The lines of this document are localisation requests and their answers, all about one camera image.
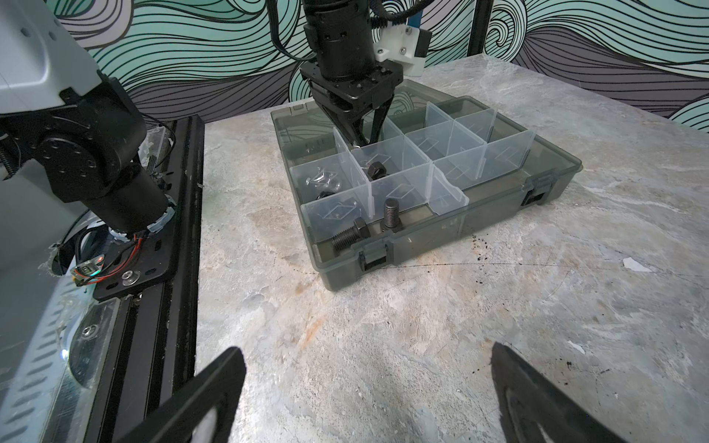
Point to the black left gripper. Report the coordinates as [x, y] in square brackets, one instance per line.
[346, 101]

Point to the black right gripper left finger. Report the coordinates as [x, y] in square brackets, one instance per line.
[203, 410]

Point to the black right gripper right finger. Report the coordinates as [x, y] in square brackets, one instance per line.
[533, 409]

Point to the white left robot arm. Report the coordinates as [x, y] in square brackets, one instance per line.
[71, 72]

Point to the black nut in compartment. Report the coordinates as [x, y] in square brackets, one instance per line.
[376, 171]

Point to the green plastic organizer box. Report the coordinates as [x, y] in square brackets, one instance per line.
[455, 165]

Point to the upright black bolt in box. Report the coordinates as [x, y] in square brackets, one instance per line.
[391, 220]

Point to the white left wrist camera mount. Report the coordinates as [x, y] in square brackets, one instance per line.
[405, 45]

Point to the white slotted cable duct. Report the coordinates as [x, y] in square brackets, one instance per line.
[52, 395]

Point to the black corner frame post left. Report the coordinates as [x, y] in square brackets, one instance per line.
[480, 26]

